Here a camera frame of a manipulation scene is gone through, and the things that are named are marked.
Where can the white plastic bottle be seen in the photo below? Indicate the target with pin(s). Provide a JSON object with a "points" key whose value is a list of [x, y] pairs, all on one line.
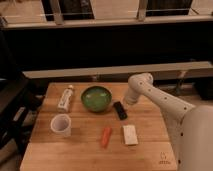
{"points": [[64, 102]]}

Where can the green bowl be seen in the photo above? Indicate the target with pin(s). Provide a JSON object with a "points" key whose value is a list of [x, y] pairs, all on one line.
{"points": [[96, 98]]}

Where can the orange carrot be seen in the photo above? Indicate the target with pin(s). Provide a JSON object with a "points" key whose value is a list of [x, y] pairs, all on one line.
{"points": [[106, 136]]}

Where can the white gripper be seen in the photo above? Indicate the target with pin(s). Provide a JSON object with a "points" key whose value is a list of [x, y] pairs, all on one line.
{"points": [[131, 97]]}

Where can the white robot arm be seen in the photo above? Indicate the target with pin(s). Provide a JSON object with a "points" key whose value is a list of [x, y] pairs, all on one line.
{"points": [[196, 141]]}

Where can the black eraser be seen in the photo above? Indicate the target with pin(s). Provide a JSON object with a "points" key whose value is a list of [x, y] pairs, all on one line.
{"points": [[120, 110]]}

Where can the long wooden bench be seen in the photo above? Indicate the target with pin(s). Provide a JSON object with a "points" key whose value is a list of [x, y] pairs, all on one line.
{"points": [[182, 66]]}

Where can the white rectangular box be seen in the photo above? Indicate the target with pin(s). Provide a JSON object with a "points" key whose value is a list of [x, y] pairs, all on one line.
{"points": [[130, 136]]}

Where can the dark chair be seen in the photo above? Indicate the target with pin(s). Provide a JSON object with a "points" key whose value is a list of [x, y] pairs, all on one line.
{"points": [[16, 100]]}

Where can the white cup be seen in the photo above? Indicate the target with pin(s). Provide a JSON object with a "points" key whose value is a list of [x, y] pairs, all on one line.
{"points": [[61, 125]]}

